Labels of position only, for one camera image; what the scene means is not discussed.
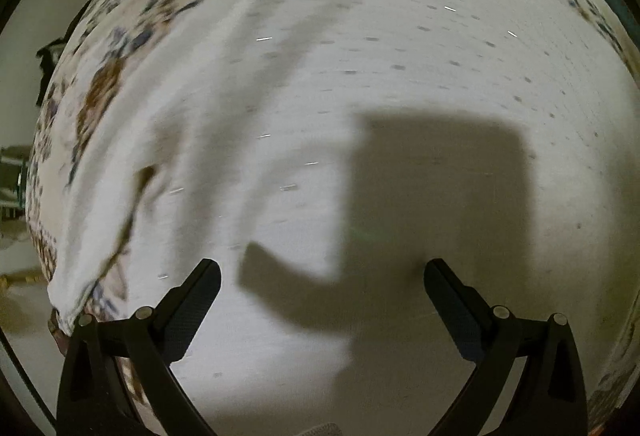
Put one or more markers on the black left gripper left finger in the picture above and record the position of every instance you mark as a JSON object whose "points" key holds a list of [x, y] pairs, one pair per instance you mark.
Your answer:
{"points": [[93, 398]]}

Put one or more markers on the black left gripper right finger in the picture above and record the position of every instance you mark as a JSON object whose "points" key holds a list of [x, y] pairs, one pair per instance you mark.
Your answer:
{"points": [[550, 398]]}

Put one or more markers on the white knit garment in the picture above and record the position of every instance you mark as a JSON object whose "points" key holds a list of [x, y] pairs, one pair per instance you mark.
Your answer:
{"points": [[321, 151]]}

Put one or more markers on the floral fleece blanket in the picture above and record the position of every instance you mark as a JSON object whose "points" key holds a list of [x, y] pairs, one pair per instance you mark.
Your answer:
{"points": [[80, 201]]}

